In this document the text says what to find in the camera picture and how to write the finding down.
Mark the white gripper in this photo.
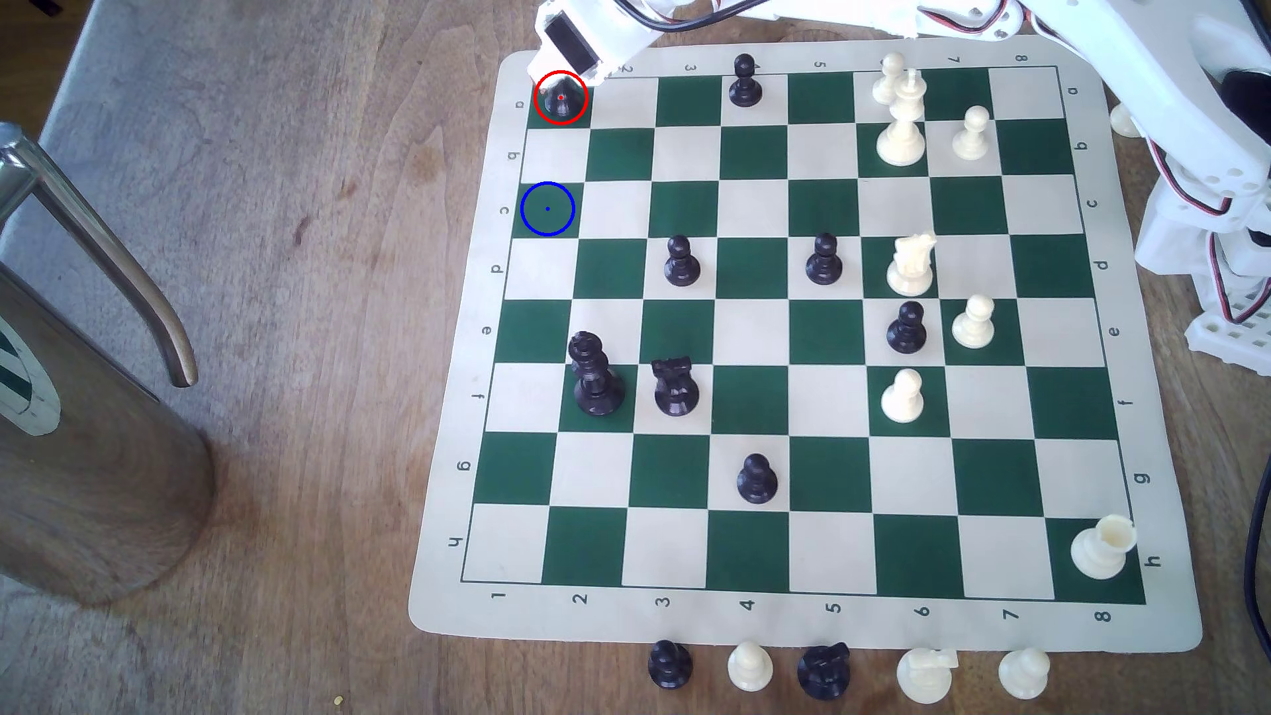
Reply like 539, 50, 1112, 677
527, 0, 661, 85

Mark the black rook chess piece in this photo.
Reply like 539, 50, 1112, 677
537, 72, 586, 122

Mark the black pawn chess piece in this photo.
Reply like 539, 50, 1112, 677
737, 453, 778, 506
663, 234, 701, 288
886, 301, 927, 356
805, 233, 843, 286
728, 54, 764, 109
648, 640, 693, 691

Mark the white pawn chess piece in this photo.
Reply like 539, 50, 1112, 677
880, 368, 925, 425
998, 647, 1052, 700
951, 105, 991, 162
872, 52, 907, 107
727, 640, 775, 693
952, 294, 997, 350

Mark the green and cream chess mat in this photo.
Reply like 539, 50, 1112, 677
408, 34, 1205, 655

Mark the black queen chess piece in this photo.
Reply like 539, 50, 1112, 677
567, 330, 627, 417

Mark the white king chess piece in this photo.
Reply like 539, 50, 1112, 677
876, 68, 929, 167

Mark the white knight chess piece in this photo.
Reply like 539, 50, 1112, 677
886, 233, 939, 298
896, 647, 961, 705

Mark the black knight chess piece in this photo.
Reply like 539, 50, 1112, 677
796, 642, 852, 701

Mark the black rook row f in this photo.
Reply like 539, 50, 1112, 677
650, 356, 701, 417

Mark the thin black camera cable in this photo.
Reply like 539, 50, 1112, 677
614, 0, 786, 33

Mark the stainless steel jug with handle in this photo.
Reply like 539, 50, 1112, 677
0, 122, 218, 607

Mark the red white black servo wire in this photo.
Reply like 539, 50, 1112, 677
1152, 139, 1271, 327

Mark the thick black cable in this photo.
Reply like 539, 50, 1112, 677
1243, 475, 1271, 669

